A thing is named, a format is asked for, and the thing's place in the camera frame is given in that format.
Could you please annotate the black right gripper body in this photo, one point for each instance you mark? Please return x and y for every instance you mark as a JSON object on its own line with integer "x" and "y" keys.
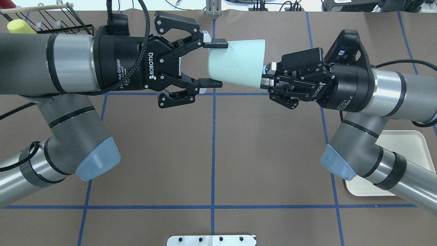
{"x": 353, "y": 87}

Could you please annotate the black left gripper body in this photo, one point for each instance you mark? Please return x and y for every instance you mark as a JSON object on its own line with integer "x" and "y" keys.
{"x": 117, "y": 56}

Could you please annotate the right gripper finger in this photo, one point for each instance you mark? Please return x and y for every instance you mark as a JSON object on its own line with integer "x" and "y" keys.
{"x": 299, "y": 69}
{"x": 290, "y": 94}

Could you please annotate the pale green cup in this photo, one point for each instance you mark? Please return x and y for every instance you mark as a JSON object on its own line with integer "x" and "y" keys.
{"x": 241, "y": 63}

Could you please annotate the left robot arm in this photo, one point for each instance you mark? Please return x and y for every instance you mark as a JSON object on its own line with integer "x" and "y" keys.
{"x": 58, "y": 73}

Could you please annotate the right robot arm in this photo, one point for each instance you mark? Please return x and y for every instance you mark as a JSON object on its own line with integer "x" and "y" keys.
{"x": 352, "y": 151}

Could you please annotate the cream rabbit tray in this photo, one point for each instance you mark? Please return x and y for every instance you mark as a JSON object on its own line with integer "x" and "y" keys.
{"x": 411, "y": 144}

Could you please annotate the yellow cup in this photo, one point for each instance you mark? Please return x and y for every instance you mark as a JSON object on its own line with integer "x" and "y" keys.
{"x": 20, "y": 26}

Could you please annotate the black wire cup rack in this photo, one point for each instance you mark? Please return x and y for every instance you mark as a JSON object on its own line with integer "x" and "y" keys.
{"x": 59, "y": 18}

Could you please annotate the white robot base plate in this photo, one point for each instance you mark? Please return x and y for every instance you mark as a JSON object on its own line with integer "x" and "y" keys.
{"x": 212, "y": 240}

